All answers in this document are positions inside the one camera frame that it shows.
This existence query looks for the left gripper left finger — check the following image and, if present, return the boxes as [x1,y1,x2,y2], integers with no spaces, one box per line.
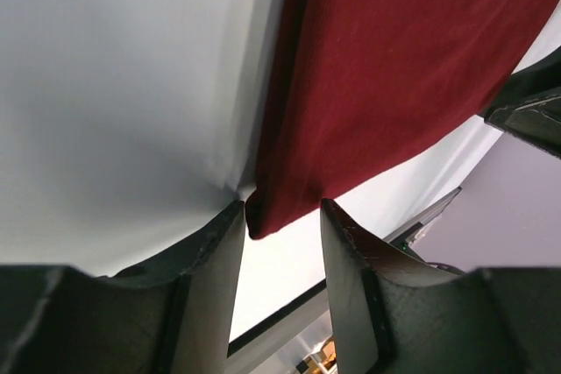
[1,201,245,373]

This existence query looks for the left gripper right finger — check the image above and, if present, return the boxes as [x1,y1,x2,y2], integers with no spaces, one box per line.
[321,199,560,373]

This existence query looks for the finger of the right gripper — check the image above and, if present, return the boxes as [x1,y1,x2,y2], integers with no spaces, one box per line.
[481,49,560,158]

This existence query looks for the dark red t shirt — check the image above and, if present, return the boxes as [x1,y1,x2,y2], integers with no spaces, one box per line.
[246,0,559,239]

